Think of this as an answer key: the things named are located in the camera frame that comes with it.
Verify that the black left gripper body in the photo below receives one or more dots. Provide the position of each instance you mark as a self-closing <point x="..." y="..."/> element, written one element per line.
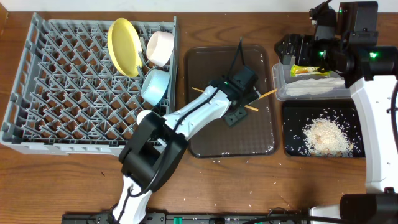
<point x="236" y="115"/>

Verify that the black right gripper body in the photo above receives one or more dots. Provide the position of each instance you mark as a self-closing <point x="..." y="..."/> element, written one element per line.
<point x="322" y="54"/>

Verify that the yellow green snack wrapper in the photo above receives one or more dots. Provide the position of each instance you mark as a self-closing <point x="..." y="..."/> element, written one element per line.
<point x="298" y="71"/>

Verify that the white napkin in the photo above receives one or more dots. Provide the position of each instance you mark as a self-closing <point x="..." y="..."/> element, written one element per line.
<point x="313" y="86"/>

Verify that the wooden chopstick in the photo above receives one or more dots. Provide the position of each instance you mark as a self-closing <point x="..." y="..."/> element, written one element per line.
<point x="246" y="106"/>
<point x="267" y="94"/>

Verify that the light blue bowl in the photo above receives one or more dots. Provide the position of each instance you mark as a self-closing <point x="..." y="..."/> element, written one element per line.
<point x="155" y="85"/>

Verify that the pile of rice waste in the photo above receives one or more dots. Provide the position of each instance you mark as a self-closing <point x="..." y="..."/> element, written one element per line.
<point x="326" y="137"/>

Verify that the white paper cup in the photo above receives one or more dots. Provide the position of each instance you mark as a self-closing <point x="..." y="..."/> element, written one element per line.
<point x="142" y="115"/>

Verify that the pink white bowl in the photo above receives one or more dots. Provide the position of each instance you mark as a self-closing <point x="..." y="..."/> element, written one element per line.
<point x="160" y="47"/>

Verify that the yellow round plate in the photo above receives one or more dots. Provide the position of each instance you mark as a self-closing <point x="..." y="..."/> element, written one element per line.
<point x="124" y="47"/>

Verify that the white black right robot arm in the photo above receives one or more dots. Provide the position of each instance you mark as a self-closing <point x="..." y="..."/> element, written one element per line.
<point x="343" y="59"/>

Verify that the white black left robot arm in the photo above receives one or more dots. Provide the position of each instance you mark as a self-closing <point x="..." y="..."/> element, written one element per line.
<point x="155" y="149"/>

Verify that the clear plastic waste bin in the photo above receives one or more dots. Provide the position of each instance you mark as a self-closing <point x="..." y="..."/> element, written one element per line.
<point x="281" y="76"/>

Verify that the black waste tray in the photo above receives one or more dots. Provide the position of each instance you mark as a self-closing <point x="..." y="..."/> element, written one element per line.
<point x="292" y="124"/>

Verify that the grey plastic dishwasher rack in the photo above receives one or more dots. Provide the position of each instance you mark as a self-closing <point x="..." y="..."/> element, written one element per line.
<point x="68" y="97"/>

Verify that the dark brown serving tray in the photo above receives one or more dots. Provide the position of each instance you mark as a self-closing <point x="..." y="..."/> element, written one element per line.
<point x="258" y="132"/>

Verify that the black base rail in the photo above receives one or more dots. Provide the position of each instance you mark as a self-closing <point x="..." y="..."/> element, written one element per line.
<point x="161" y="218"/>

